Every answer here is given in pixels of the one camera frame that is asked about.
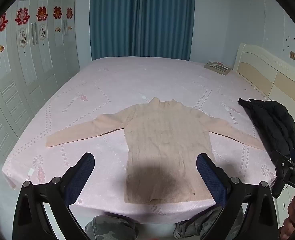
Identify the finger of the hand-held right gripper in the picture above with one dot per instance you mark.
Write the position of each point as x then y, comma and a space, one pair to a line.
280, 165

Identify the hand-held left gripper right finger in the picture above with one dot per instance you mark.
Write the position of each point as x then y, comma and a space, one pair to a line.
208, 175

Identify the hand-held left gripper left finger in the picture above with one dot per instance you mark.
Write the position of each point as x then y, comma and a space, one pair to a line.
81, 175

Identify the beige knit sweater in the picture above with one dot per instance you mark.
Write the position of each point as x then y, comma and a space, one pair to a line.
162, 135

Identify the black puffer jacket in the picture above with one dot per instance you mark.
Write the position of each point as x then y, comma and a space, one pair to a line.
275, 122

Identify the camouflage pants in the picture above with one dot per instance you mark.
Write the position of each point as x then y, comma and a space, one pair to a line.
207, 226

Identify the cream wooden headboard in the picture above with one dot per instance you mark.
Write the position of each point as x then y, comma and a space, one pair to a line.
270, 72

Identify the framed picture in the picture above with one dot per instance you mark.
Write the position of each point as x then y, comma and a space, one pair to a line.
218, 67

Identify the bed with pink sheet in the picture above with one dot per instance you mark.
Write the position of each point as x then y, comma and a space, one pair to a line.
142, 80

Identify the white wardrobe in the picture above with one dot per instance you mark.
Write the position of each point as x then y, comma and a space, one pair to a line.
32, 62

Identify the red paper cut decoration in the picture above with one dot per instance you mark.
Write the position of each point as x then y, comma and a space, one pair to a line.
57, 12
22, 16
42, 13
0, 23
69, 13

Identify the blue curtain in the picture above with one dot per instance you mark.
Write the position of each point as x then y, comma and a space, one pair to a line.
142, 17

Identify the brown wall switch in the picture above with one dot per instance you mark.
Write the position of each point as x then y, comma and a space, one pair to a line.
292, 55

